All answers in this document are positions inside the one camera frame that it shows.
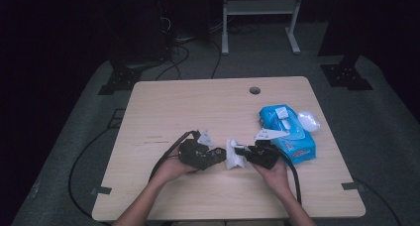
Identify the left hand-held gripper cable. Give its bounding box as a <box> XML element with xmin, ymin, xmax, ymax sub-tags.
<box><xmin>148</xmin><ymin>130</ymin><xmax>201</xmax><ymax>183</ymax></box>

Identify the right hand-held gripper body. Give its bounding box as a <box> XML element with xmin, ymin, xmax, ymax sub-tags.
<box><xmin>247</xmin><ymin>129</ymin><xmax>290</xmax><ymax>170</ymax></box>

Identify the black floor cable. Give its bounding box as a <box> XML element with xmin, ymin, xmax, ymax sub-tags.
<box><xmin>351</xmin><ymin>176</ymin><xmax>404</xmax><ymax>226</ymax></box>
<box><xmin>67</xmin><ymin>126</ymin><xmax>120</xmax><ymax>222</ymax></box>
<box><xmin>155</xmin><ymin>44</ymin><xmax>191</xmax><ymax>81</ymax></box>
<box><xmin>211</xmin><ymin>39</ymin><xmax>223</xmax><ymax>80</ymax></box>

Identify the right hand-held gripper cable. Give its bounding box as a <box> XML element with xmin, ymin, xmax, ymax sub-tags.
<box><xmin>276</xmin><ymin>150</ymin><xmax>302</xmax><ymax>205</ymax></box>

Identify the hand-held gripper cable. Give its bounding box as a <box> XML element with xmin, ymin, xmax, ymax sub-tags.
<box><xmin>276</xmin><ymin>150</ymin><xmax>302</xmax><ymax>205</ymax></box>
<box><xmin>148</xmin><ymin>130</ymin><xmax>201</xmax><ymax>183</ymax></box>

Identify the person's left hand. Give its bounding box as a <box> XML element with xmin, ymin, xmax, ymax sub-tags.
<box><xmin>152</xmin><ymin>148</ymin><xmax>198</xmax><ymax>188</ymax></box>

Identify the person's right hand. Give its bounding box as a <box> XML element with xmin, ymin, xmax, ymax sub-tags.
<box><xmin>251</xmin><ymin>160</ymin><xmax>292</xmax><ymax>196</ymax></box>

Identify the black stand base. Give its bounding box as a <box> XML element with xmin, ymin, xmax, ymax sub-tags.
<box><xmin>97</xmin><ymin>65</ymin><xmax>143</xmax><ymax>96</ymax></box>
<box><xmin>320</xmin><ymin>56</ymin><xmax>374</xmax><ymax>91</ymax></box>

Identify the blue wet wipes pack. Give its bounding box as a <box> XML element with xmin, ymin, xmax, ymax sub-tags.
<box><xmin>258</xmin><ymin>103</ymin><xmax>321</xmax><ymax>166</ymax></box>

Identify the white wet wipe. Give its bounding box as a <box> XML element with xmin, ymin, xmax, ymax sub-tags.
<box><xmin>226</xmin><ymin>138</ymin><xmax>247</xmax><ymax>170</ymax></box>

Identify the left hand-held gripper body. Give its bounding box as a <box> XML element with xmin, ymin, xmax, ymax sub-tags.
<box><xmin>177</xmin><ymin>130</ymin><xmax>214</xmax><ymax>170</ymax></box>

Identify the white metal stand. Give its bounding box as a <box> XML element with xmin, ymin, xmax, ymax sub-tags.
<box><xmin>221</xmin><ymin>0</ymin><xmax>305</xmax><ymax>57</ymax></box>

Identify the black tape strip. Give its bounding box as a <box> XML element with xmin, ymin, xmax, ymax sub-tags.
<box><xmin>341</xmin><ymin>181</ymin><xmax>360</xmax><ymax>191</ymax></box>
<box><xmin>90</xmin><ymin>185</ymin><xmax>113</xmax><ymax>196</ymax></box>

